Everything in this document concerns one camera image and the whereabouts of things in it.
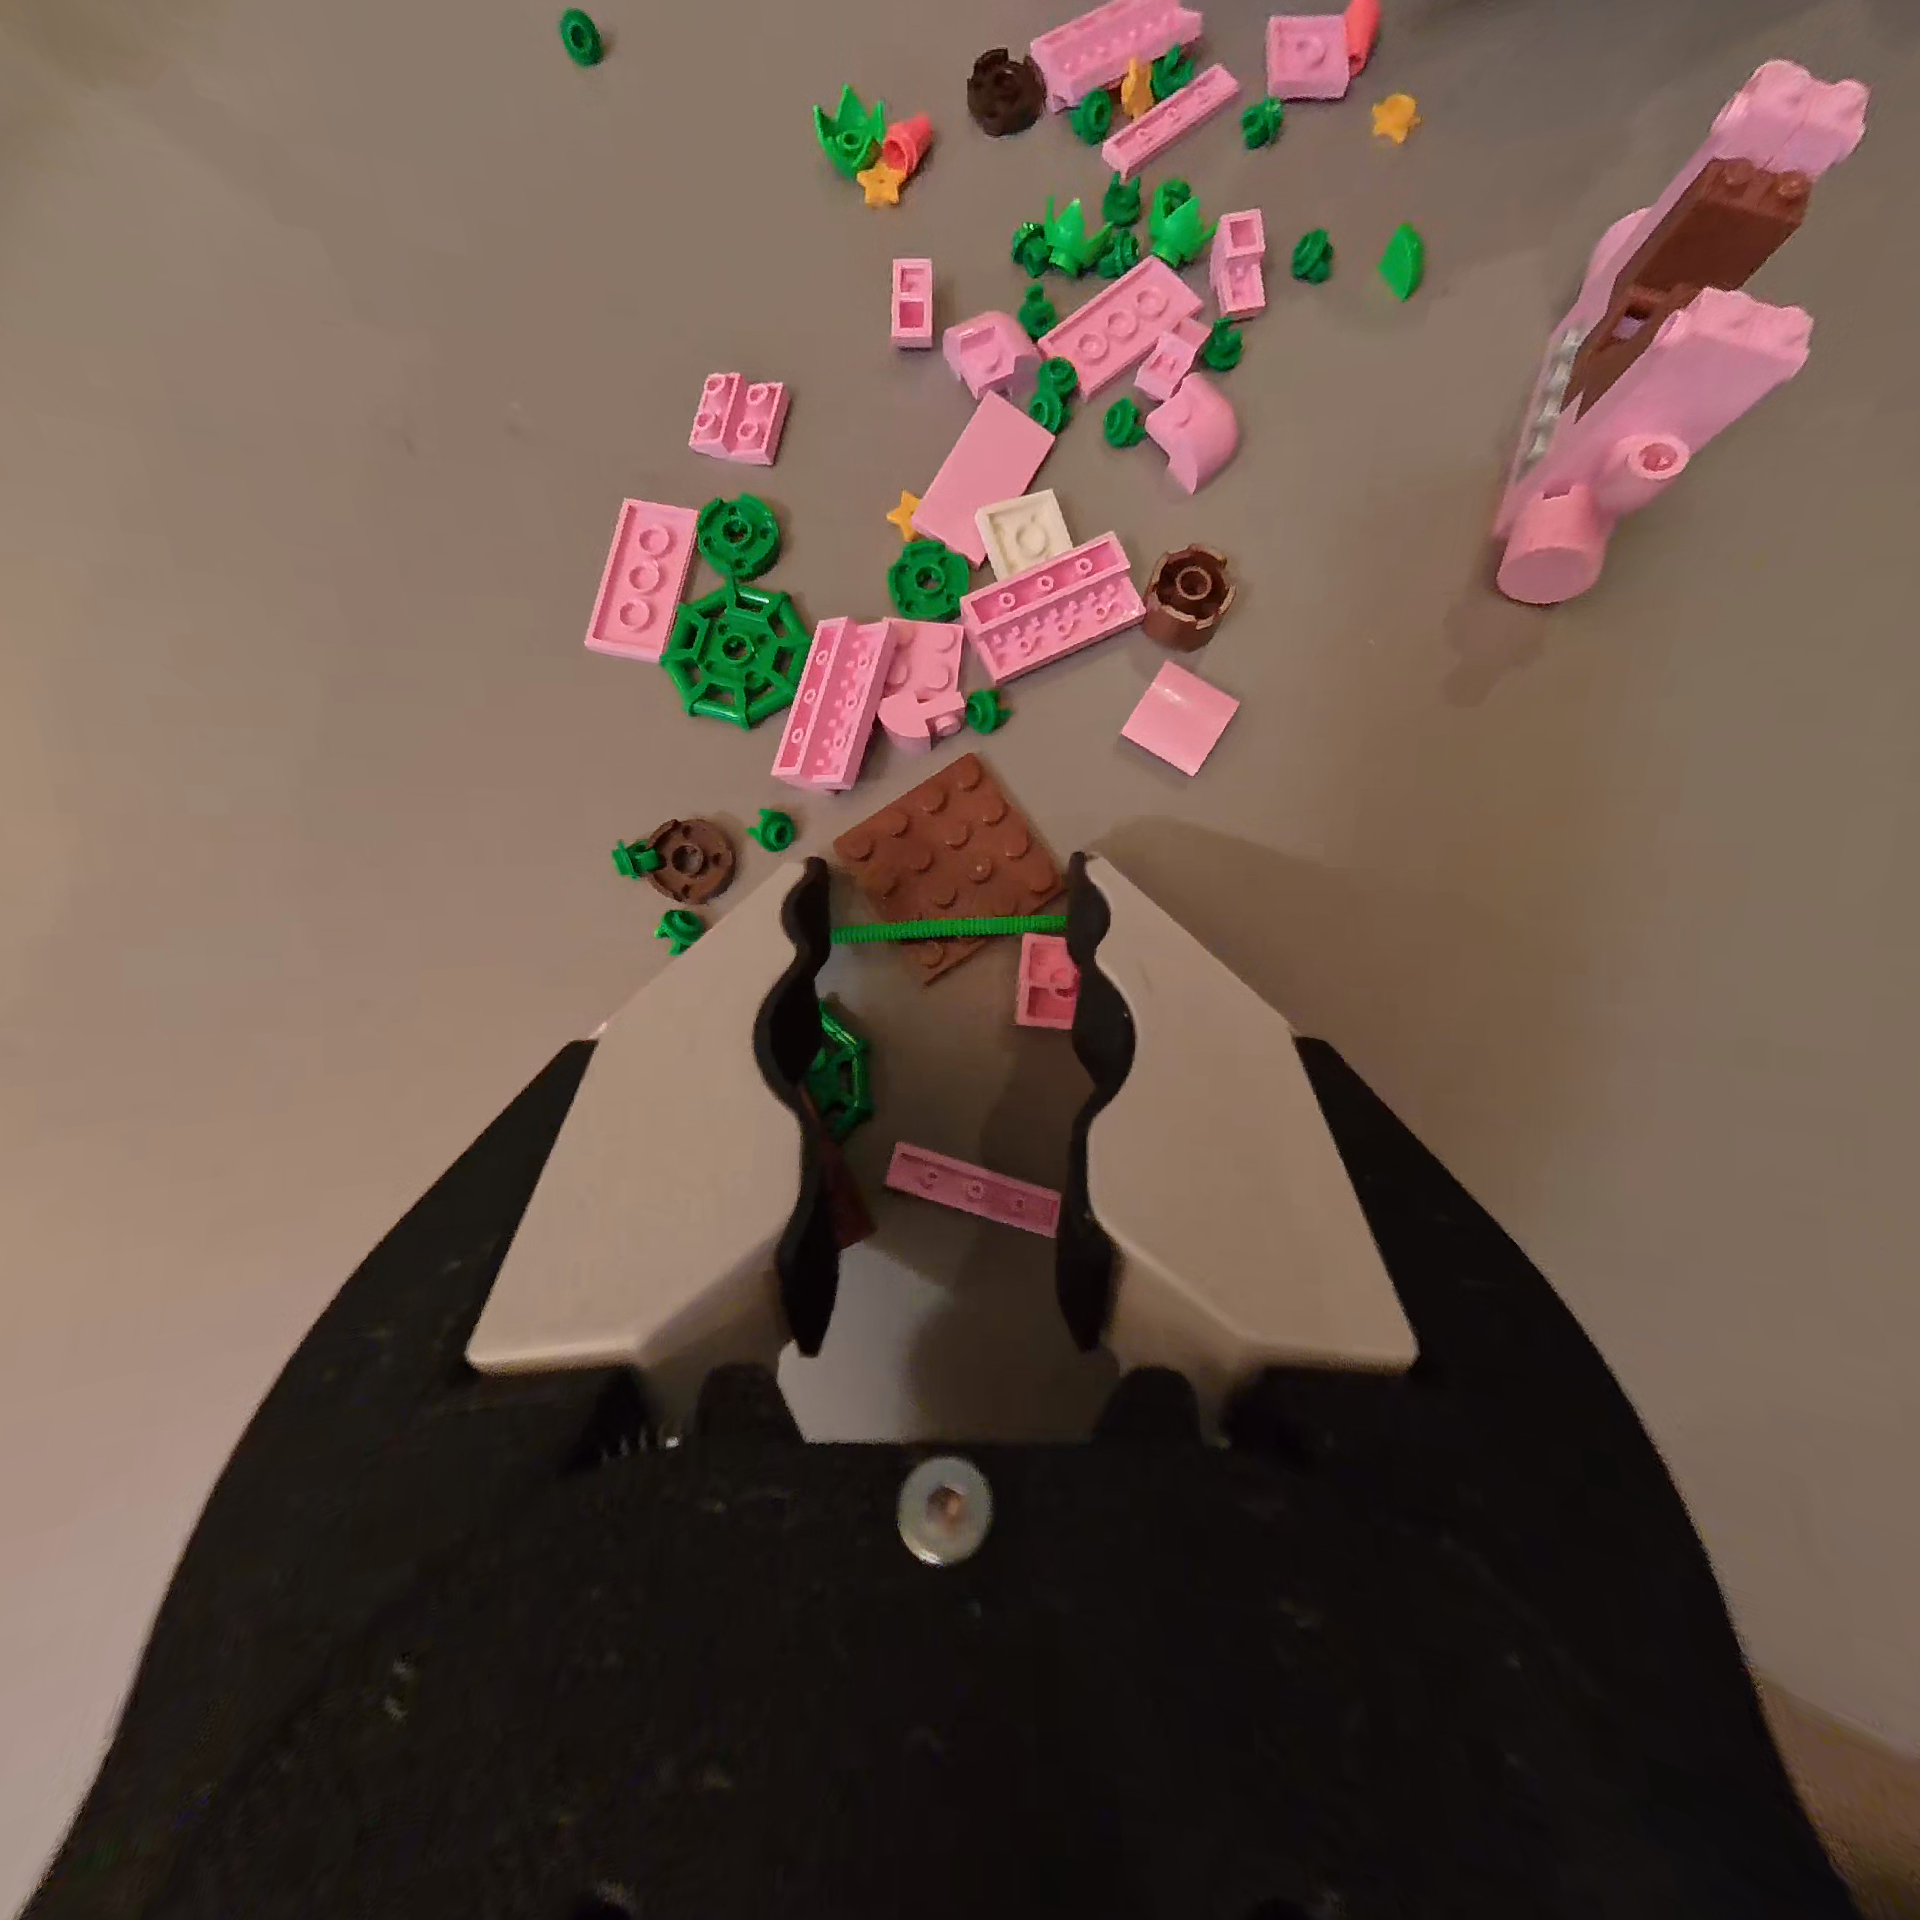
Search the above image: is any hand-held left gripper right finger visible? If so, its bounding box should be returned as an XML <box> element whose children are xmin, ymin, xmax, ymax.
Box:
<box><xmin>1053</xmin><ymin>850</ymin><xmax>1421</xmax><ymax>1430</ymax></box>

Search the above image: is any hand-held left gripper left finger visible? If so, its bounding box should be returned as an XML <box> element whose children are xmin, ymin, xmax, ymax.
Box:
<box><xmin>464</xmin><ymin>857</ymin><xmax>845</xmax><ymax>1430</ymax></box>

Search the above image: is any small dark brown studded plate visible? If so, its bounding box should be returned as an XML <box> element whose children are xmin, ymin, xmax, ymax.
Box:
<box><xmin>817</xmin><ymin>1101</ymin><xmax>879</xmax><ymax>1251</ymax></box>

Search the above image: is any large brown square plate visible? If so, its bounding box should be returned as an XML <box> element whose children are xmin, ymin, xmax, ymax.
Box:
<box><xmin>832</xmin><ymin>752</ymin><xmax>1076</xmax><ymax>987</ymax></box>

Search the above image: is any pile of small toy bricks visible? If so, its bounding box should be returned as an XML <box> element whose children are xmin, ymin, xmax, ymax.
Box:
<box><xmin>558</xmin><ymin>0</ymin><xmax>1425</xmax><ymax>1243</ymax></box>

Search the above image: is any green toy plant stem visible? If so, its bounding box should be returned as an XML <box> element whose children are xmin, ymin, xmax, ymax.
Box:
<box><xmin>828</xmin><ymin>910</ymin><xmax>1071</xmax><ymax>949</ymax></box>

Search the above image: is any pink brick-built model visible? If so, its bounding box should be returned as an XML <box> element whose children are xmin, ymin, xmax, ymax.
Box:
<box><xmin>1491</xmin><ymin>60</ymin><xmax>1872</xmax><ymax>609</ymax></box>

